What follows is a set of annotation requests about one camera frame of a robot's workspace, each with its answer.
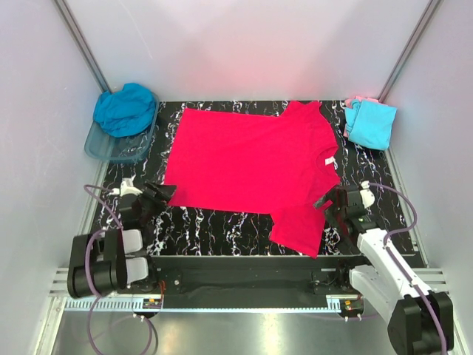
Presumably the aluminium corner post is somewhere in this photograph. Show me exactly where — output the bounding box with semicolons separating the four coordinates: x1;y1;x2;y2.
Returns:
378;0;443;102
52;0;112;92

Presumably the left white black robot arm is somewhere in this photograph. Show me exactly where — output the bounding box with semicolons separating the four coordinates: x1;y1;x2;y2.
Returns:
67;178;177;299

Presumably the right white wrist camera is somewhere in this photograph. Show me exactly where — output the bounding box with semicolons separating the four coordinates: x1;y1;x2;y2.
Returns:
359;180;375;209

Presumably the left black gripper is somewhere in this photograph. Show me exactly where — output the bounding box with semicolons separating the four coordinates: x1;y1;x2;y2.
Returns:
137;180;177;225

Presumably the red t shirt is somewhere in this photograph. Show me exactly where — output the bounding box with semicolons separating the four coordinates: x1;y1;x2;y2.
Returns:
165;101;340;257

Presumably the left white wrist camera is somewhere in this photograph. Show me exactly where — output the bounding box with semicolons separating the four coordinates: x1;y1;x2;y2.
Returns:
109;177;143;197

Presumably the blue crumpled t shirt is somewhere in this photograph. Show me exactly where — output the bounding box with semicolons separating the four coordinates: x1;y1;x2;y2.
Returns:
92;83;157;138

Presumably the folded light blue t shirt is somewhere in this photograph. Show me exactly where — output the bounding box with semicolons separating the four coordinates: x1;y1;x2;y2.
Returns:
348;101;398;151

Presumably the right aluminium corner post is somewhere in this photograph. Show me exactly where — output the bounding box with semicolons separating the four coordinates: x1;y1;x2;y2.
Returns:
378;0;443;102

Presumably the white slotted cable duct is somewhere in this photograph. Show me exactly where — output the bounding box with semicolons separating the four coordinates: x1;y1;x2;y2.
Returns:
65;297;163;312

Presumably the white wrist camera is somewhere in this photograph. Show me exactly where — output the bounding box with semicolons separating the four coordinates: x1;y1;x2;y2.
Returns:
109;177;143;197
359;180;375;209

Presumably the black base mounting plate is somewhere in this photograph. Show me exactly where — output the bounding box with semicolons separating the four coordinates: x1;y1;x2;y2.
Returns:
116;254;380;310

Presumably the clear teal plastic bin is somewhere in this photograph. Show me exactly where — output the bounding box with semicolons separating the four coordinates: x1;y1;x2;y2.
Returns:
84;92;160;164

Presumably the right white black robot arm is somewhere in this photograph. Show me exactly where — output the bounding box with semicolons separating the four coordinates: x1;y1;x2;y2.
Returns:
314;181;455;354

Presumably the left aluminium corner post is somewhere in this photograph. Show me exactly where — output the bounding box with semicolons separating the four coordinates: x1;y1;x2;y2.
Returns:
52;0;112;92

